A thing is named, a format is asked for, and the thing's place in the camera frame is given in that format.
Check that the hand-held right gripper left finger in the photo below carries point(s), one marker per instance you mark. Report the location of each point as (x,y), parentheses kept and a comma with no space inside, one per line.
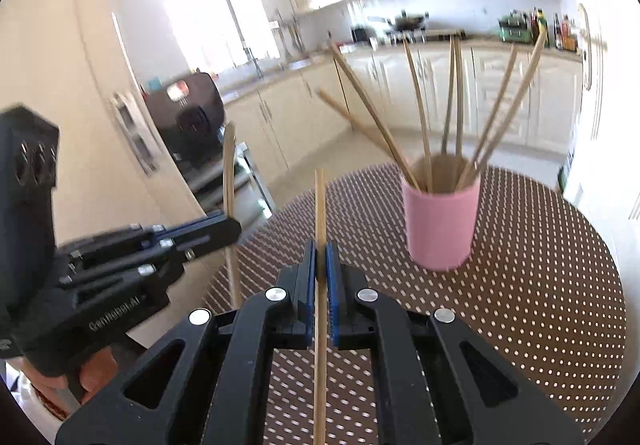
(310,275)

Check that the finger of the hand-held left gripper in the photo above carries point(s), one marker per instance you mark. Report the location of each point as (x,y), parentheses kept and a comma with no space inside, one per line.
(115,240)
(215,235)

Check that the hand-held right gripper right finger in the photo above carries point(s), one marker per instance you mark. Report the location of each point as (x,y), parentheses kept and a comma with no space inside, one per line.
(334,285)

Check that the wooden chopstick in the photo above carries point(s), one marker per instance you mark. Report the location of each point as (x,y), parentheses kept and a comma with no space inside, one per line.
(320,205)
(229,175)

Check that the pink cup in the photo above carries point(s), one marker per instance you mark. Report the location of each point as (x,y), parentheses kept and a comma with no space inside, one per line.
(440,230)

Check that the bunch of wooden chopsticks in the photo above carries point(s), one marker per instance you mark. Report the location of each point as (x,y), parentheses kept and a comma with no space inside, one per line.
(375,115)

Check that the hanging kitchen utensils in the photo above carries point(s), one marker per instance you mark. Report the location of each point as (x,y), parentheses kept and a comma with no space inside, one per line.
(292,32)

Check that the person's left hand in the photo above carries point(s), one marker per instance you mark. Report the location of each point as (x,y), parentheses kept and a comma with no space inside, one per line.
(97,375)

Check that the metal shelf rack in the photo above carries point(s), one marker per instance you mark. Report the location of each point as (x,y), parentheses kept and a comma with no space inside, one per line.
(245,185)

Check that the black air fryer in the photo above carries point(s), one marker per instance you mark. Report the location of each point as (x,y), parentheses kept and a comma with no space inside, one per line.
(195,120)

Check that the beige wooden door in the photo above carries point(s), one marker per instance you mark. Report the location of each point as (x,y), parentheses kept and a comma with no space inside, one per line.
(75,100)

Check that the kitchen faucet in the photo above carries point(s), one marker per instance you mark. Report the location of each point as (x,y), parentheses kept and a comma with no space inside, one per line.
(252,60)

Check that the brown dotted tablecloth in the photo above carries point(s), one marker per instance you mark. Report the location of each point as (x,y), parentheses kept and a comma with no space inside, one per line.
(525,300)

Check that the cream kitchen base cabinets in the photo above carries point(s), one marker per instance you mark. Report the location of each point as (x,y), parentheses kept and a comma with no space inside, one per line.
(385,75)

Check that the kitchen window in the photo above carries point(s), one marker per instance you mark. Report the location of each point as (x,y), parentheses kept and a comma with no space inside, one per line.
(215,15)

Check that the black countertop appliance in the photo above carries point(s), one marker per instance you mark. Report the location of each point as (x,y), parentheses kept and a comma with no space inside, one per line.
(360,34)

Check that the gas stove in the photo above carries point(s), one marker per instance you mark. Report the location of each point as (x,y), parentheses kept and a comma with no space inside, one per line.
(430,35)

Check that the black wok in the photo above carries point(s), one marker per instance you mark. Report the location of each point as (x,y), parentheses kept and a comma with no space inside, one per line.
(412,21)

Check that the white door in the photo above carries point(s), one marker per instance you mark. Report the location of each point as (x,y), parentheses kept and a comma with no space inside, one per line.
(605,135)

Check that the green countertop appliance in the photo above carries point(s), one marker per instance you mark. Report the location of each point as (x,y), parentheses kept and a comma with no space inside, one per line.
(515,29)

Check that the row of condiment bottles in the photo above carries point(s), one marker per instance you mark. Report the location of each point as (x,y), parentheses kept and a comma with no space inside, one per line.
(560,32)

